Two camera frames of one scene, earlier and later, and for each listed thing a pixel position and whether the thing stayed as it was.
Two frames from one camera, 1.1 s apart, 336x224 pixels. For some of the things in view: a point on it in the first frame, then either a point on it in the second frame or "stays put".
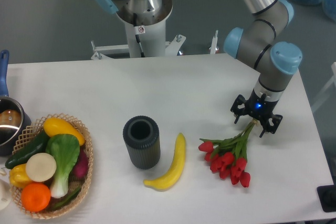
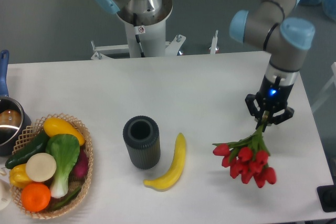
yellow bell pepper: x=18 y=176 stays put
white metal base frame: x=122 y=51 stays put
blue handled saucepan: x=13 y=120 stays put
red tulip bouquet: x=228 y=156 to x=247 y=157
